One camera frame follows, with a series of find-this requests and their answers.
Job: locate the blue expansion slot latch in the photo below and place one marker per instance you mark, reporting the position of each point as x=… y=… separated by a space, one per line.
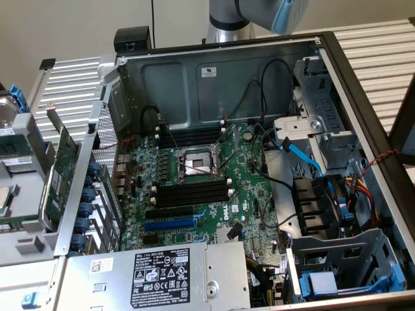
x=90 y=182
x=78 y=241
x=82 y=225
x=88 y=195
x=94 y=169
x=86 y=210

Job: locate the black box device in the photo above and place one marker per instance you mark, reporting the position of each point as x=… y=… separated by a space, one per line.
x=131 y=37

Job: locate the silver CPU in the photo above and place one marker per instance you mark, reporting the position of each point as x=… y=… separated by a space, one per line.
x=6 y=201

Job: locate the short black expansion slot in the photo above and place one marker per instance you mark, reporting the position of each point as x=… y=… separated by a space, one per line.
x=150 y=239

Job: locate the blue expansion slot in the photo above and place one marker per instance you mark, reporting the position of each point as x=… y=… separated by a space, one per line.
x=168 y=224

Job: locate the green motherboard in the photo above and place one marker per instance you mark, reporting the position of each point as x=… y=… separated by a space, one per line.
x=249 y=194

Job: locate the grey metal disk bay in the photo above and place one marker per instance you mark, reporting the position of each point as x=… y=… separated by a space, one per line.
x=298 y=126

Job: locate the silver chipset heatsink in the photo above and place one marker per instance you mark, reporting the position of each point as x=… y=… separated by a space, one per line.
x=222 y=234

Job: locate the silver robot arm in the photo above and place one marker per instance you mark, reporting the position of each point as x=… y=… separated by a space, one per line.
x=227 y=19

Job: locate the dark brown panel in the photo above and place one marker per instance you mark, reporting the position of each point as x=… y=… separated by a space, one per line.
x=405 y=129

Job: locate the blue case latch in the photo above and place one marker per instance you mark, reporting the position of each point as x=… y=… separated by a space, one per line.
x=30 y=300

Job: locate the round coin battery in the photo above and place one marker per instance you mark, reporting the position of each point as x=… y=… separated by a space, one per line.
x=248 y=135

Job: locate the blue disk carrier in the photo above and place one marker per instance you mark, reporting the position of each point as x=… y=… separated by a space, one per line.
x=17 y=97

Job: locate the small black table bracket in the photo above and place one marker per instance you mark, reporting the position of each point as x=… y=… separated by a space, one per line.
x=47 y=63

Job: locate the metal disk bay cage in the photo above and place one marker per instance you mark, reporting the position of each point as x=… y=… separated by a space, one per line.
x=324 y=249

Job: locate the CPU socket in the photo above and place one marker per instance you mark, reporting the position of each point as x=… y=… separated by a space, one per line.
x=197 y=162

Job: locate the green graphics card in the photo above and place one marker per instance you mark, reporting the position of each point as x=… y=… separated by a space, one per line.
x=61 y=168

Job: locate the open PC case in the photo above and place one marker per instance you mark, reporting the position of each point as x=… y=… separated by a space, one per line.
x=279 y=97

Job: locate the metal socket locking lever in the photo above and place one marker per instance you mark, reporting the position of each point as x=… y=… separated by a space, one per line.
x=229 y=161
x=224 y=134

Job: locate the blue plastic disk tray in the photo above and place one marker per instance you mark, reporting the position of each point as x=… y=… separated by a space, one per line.
x=322 y=283

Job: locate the black cooling fan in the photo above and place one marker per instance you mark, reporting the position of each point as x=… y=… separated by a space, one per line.
x=311 y=201

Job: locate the silver power supply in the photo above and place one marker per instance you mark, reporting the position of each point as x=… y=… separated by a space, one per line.
x=81 y=285

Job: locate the long black expansion slot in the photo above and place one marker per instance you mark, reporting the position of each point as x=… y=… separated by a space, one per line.
x=168 y=212

